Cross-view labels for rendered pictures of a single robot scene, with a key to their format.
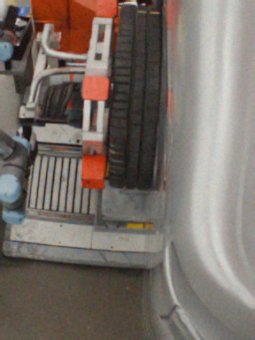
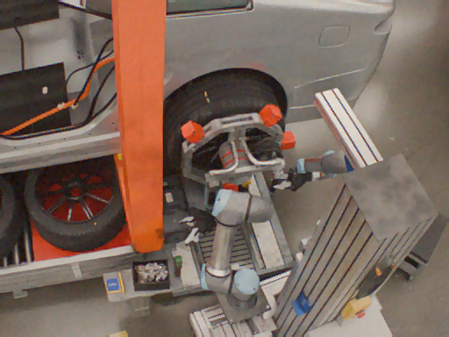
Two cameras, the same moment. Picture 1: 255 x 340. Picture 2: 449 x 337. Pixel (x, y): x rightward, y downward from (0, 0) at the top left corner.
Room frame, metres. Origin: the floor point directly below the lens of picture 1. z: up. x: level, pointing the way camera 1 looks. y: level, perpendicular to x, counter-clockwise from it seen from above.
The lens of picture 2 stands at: (1.96, 1.79, 3.51)
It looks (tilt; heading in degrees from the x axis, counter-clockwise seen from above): 56 degrees down; 246
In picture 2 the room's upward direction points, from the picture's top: 9 degrees clockwise
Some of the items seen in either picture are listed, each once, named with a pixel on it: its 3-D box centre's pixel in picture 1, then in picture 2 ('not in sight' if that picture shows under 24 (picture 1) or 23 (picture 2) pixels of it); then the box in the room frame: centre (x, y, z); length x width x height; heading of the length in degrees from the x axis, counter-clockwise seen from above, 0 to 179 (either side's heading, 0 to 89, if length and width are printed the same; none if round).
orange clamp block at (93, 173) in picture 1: (93, 172); (286, 140); (0.83, 0.07, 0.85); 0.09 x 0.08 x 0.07; 178
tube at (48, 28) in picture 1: (66, 36); (223, 154); (1.25, 0.19, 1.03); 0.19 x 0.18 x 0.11; 88
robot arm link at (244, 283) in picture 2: not in sight; (244, 283); (1.35, 0.87, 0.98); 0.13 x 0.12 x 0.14; 152
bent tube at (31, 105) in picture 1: (58, 81); (260, 146); (1.05, 0.19, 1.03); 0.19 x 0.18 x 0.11; 88
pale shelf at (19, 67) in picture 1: (17, 40); (143, 282); (1.76, 0.52, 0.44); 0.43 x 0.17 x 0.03; 178
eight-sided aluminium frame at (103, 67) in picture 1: (99, 90); (231, 151); (1.15, 0.07, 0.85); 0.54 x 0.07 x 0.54; 178
